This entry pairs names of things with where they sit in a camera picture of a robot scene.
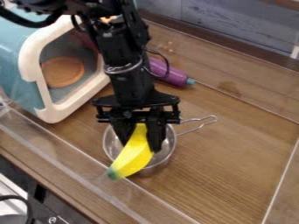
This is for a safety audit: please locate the orange microwave turntable plate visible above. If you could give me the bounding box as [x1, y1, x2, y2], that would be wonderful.
[42, 57, 86, 88]

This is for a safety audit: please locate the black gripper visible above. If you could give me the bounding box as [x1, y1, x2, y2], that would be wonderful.
[92, 59, 181, 153]

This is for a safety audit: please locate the silver metal pot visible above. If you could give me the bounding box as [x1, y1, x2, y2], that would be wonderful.
[103, 115, 219, 177]

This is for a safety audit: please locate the blue white toy microwave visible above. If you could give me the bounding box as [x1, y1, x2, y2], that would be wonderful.
[0, 0, 140, 124]

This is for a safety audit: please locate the clear acrylic barrier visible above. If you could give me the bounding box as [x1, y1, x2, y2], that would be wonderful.
[262, 142, 299, 224]
[0, 102, 199, 224]

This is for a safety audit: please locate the black cable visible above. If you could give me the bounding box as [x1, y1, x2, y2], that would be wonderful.
[0, 195, 34, 224]

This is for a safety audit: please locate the yellow toy banana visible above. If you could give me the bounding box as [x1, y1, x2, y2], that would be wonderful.
[107, 123, 155, 180]

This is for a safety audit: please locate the purple toy eggplant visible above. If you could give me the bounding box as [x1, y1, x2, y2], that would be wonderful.
[150, 58, 195, 87]

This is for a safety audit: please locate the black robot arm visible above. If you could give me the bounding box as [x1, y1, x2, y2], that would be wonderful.
[0, 0, 181, 152]

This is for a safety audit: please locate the clear acrylic right barrier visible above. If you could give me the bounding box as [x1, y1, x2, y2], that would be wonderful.
[262, 142, 299, 224]

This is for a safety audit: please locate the clear acrylic front barrier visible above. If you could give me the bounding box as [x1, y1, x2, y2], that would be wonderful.
[0, 102, 199, 224]

